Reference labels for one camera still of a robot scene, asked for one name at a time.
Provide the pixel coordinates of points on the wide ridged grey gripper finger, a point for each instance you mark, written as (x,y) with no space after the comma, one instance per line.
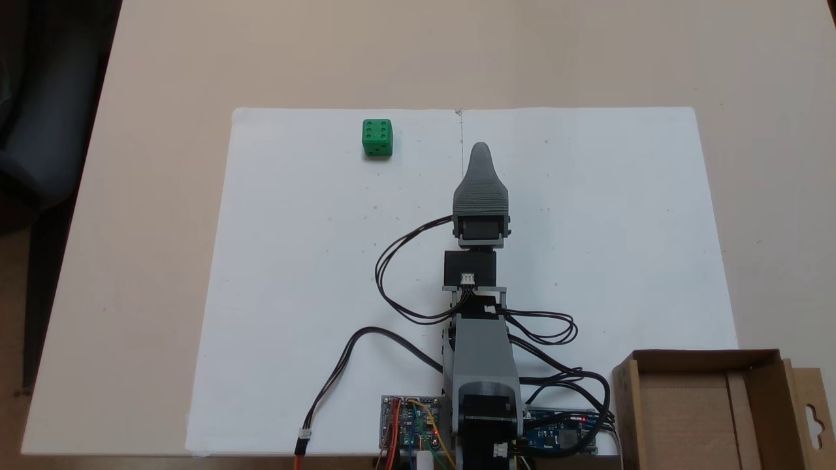
(481,192)

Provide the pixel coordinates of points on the green die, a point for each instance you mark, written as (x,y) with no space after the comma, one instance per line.
(377,138)

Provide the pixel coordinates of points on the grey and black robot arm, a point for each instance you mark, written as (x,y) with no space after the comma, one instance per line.
(480,356)

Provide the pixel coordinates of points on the white paper sheet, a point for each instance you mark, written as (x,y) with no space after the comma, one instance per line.
(313,261)
(607,248)

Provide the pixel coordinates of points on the blue circuit board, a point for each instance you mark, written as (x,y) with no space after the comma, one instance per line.
(555,432)

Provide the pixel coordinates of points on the brown cardboard box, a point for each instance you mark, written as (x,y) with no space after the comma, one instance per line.
(692,418)

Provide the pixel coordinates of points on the dark office chair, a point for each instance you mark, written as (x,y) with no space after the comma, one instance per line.
(46,104)

